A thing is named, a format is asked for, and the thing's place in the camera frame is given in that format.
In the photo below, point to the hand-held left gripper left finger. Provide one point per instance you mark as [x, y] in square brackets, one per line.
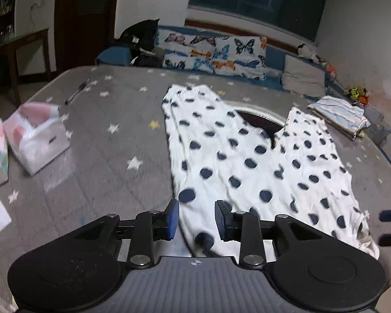
[173, 219]

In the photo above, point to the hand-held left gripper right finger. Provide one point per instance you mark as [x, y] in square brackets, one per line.
[220, 219]

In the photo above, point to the white polka dot garment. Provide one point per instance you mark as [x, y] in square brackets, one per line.
[247, 176]

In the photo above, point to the folded striped clothes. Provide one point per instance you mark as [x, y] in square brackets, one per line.
[340, 114]

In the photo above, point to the grey star print tablecloth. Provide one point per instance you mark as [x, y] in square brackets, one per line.
[117, 156]

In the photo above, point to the clear plastic box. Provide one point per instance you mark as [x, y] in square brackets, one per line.
[378, 124]

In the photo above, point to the round black induction cooker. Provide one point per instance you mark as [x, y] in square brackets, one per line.
[257, 122]

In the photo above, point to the yellow green toys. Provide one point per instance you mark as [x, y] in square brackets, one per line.
[356, 93]

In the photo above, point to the white pink paper bag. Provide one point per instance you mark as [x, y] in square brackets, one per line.
[39, 140]

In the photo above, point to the dark pen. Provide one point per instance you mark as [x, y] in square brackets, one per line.
[77, 91]

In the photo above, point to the orange white plush toy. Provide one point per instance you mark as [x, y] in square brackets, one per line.
[327, 67]

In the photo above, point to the grey cushion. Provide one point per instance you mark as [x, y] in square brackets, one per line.
[303, 76]

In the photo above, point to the butterfly print pillow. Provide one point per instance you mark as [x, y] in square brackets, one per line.
[211, 53]

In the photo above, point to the blue padded bench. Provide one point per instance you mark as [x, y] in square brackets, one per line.
[274, 59]

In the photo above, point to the white black plush toy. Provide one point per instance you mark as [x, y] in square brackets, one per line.
[304, 51]

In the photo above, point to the black bag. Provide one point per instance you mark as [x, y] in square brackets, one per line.
[140, 34]

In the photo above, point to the dark wooden door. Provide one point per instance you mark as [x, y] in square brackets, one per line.
[84, 16]

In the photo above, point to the dark wooden desk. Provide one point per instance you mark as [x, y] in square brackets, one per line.
[16, 40]

